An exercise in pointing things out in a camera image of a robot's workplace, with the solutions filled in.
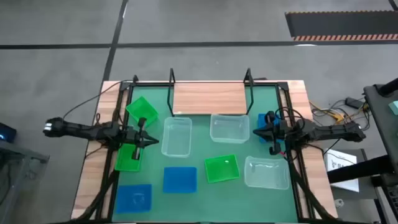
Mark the black power adapter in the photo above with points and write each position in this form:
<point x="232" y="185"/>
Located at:
<point x="353" y="102"/>

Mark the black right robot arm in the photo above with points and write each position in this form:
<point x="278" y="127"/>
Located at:
<point x="329" y="130"/>

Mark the small white object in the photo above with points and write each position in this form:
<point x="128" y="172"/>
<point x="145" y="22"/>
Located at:
<point x="339" y="203"/>

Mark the white printed box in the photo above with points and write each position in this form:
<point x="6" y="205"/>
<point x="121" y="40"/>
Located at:
<point x="337" y="161"/>

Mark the black device with blue light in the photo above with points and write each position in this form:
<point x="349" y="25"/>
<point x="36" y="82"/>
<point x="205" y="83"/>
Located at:
<point x="7" y="132"/>

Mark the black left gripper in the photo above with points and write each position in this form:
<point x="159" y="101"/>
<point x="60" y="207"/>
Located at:
<point x="132" y="137"/>

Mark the green table mat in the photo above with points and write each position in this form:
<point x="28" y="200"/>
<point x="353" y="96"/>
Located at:
<point x="199" y="202"/>

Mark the small red clip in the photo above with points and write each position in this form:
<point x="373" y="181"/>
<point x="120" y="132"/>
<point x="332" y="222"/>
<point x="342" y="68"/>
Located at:
<point x="283" y="153"/>

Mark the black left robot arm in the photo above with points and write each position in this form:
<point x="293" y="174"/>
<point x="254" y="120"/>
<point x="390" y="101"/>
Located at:
<point x="81" y="130"/>

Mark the green slotted plastic basket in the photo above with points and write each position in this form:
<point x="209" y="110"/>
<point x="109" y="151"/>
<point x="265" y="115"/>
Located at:
<point x="222" y="168"/>
<point x="140" y="109"/>
<point x="125" y="160"/>

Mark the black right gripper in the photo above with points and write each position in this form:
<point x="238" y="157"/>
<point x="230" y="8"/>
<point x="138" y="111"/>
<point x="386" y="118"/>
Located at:
<point x="278" y="132"/>

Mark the grey metal stand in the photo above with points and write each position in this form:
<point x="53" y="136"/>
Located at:
<point x="21" y="153"/>

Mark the black metal rig frame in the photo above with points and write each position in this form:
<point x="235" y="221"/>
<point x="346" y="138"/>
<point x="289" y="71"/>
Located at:
<point x="282" y="85"/>

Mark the black side table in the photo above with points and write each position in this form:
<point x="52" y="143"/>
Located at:
<point x="381" y="124"/>

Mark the clear plastic bin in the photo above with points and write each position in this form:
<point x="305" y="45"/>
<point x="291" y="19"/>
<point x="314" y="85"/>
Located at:
<point x="266" y="172"/>
<point x="176" y="137"/>
<point x="230" y="128"/>

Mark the blue slotted plastic basket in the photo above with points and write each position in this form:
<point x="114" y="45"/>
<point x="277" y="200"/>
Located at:
<point x="179" y="179"/>
<point x="261" y="119"/>
<point x="133" y="198"/>

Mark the small teal object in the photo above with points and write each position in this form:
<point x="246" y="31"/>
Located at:
<point x="394" y="108"/>

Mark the black hazard-striped floor mat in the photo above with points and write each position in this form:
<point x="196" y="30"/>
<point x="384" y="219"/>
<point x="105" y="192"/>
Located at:
<point x="342" y="25"/>

